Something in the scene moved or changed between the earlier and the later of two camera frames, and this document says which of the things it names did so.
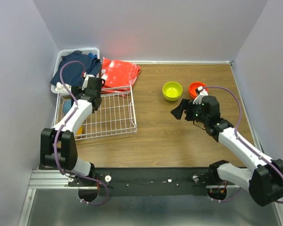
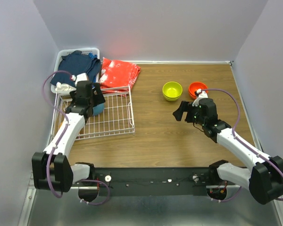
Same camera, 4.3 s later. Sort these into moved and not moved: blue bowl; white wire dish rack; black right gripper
Moved: blue bowl
Not moved: white wire dish rack; black right gripper
